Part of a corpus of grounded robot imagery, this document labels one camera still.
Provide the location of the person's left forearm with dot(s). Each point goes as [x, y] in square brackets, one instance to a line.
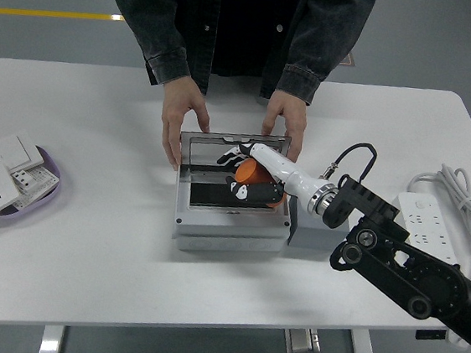
[320, 50]

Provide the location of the person's right hand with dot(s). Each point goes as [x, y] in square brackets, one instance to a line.
[179, 107]

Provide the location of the white wall switch plate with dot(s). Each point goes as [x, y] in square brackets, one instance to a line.
[12, 153]

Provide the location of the small white socket module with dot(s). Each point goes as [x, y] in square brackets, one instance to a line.
[22, 180]

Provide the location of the person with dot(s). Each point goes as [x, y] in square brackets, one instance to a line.
[255, 27]

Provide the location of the grey metal table bracket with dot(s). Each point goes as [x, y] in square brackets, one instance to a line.
[302, 341]

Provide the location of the purple tray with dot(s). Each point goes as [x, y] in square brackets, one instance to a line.
[47, 203]

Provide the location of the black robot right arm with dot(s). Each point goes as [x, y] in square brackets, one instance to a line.
[398, 273]

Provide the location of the orange cylinder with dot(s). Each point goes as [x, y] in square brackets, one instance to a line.
[248, 173]

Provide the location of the brown floor sign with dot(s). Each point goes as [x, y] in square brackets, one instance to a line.
[348, 61]

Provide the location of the grey enclosure box clear lid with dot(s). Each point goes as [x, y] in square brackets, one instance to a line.
[230, 226]

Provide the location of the person's right forearm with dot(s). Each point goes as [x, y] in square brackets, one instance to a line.
[157, 37]

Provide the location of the grey cube with round hole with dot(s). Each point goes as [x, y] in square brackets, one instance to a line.
[313, 239]

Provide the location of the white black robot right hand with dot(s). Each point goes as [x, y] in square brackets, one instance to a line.
[286, 171]

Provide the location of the person's left hand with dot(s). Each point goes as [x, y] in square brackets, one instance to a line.
[294, 115]

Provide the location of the yellow floor tape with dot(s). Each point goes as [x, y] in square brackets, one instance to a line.
[46, 13]

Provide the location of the black table label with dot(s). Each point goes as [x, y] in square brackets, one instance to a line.
[429, 334]

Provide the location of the white perforated panel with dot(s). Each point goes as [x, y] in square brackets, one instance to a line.
[43, 179]

